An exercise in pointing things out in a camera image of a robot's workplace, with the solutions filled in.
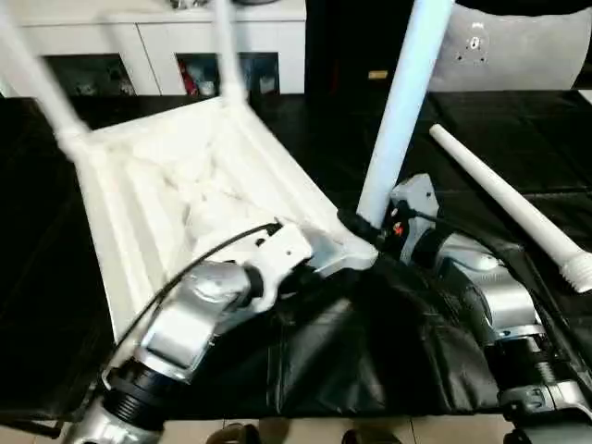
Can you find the small yellow label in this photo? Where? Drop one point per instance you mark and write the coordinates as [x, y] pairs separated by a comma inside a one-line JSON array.
[[377, 75]]

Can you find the white plastic table top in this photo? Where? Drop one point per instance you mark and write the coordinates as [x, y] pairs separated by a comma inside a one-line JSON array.
[[185, 185]]

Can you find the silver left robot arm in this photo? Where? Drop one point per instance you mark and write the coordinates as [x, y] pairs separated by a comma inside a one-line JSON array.
[[176, 333]]

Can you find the dark right robot foot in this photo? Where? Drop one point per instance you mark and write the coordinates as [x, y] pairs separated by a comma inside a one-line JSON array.
[[372, 437]]

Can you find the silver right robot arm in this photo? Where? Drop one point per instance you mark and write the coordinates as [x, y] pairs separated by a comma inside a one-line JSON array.
[[499, 305]]

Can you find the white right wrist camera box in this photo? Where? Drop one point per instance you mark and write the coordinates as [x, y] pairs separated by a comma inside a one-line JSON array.
[[413, 199]]

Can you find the white plastic table leg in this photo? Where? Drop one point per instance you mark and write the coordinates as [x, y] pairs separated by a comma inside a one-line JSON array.
[[42, 74], [518, 208], [402, 111], [228, 46]]

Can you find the black work mat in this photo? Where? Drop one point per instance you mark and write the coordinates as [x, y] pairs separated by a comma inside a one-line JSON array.
[[388, 351]]

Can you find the white cabinet with glass doors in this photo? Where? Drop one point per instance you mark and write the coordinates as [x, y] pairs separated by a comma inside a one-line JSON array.
[[148, 42]]

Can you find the grey cushion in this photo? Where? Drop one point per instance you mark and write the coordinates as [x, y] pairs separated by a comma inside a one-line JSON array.
[[518, 51]]

